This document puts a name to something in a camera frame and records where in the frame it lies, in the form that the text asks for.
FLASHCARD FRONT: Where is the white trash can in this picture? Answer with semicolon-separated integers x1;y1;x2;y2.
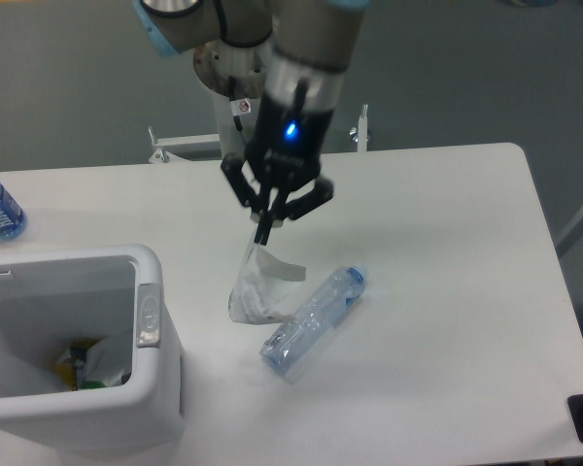
0;245;185;451

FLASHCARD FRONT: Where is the white metal bracket frame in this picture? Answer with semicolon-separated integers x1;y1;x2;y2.
148;102;373;164

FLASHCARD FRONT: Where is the crushed clear plastic bottle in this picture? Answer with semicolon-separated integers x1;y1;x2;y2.
259;265;368;380

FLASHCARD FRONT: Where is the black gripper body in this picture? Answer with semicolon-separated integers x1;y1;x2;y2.
245;94;334;190

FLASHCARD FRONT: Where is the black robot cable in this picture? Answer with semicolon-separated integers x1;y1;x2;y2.
226;74;254;151

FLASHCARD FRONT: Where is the trash inside can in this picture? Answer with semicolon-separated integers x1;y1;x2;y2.
53;334;132;391

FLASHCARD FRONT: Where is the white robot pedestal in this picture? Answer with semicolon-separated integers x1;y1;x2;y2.
193;39;272;155

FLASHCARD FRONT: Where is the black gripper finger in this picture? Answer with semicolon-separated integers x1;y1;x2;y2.
269;176;334;228
221;152;273;243

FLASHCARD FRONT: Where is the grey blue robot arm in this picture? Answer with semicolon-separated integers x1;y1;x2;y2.
133;1;367;245

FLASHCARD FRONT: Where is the white paper bag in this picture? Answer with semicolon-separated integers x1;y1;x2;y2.
227;241;307;325

